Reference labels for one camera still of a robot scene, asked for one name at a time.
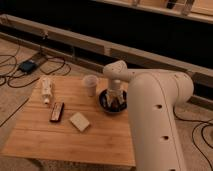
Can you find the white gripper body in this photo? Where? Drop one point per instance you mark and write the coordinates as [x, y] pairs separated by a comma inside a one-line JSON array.
[[115, 86]]

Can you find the black power adapter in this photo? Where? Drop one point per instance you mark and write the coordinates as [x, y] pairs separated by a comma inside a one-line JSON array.
[[27, 67]]

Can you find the white plastic bottle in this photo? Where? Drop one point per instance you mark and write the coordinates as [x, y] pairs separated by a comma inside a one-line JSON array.
[[46, 90]]

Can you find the dark round bowl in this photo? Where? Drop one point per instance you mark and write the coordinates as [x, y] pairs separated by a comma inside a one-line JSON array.
[[110, 110]]

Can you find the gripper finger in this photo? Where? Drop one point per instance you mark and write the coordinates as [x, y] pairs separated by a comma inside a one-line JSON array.
[[120, 98], [109, 100]]

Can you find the wooden table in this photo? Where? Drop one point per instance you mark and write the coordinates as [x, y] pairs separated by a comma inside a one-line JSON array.
[[106, 141]]

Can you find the dark rectangular remote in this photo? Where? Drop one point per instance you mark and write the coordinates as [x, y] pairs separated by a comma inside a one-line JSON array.
[[57, 112]]

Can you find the small red pepper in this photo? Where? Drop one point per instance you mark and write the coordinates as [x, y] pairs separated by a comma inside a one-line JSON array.
[[115, 104]]

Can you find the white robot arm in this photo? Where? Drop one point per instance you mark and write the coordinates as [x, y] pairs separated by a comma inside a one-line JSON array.
[[152, 95]]

